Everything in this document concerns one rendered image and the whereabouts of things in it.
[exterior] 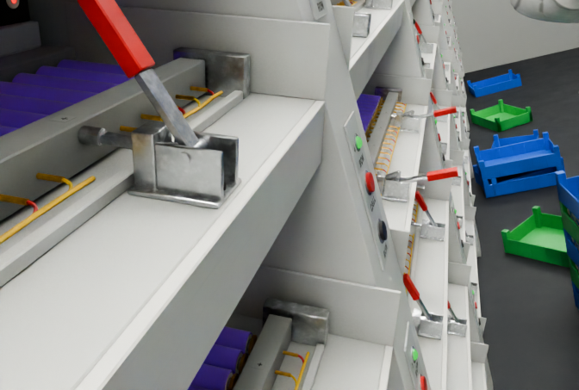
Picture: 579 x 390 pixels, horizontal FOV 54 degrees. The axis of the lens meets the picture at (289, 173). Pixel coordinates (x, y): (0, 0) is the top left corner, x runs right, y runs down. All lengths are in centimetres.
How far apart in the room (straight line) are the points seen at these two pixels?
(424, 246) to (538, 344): 71
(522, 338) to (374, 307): 123
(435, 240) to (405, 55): 34
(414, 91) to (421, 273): 36
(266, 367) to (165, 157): 20
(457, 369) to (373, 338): 59
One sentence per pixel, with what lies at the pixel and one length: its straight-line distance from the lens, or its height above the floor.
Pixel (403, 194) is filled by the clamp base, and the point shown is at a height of 75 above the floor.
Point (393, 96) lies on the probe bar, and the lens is 104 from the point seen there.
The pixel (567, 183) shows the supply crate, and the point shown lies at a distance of 159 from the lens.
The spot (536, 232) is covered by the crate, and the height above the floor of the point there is 0.
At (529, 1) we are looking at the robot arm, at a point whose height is 85.
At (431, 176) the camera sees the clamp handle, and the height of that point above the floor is 76.
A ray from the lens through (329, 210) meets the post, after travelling 41.
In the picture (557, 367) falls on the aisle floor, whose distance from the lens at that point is 157.
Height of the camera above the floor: 101
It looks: 17 degrees down
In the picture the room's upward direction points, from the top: 17 degrees counter-clockwise
